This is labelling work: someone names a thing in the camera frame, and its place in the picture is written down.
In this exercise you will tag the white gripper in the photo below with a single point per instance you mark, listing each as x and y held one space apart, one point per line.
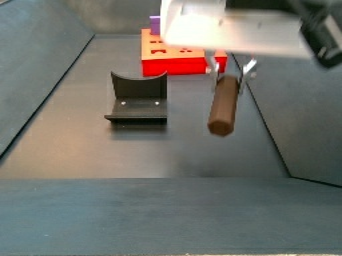
201 24

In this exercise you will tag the brown hexagon prism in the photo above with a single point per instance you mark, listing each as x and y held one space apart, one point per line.
224 108

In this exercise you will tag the red shape sorting block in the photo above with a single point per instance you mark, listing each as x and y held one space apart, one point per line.
165 59

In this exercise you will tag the purple rectangular block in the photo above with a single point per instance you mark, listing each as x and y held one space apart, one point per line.
156 24

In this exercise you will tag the black curved holder stand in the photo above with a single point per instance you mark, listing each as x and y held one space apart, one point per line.
141 98

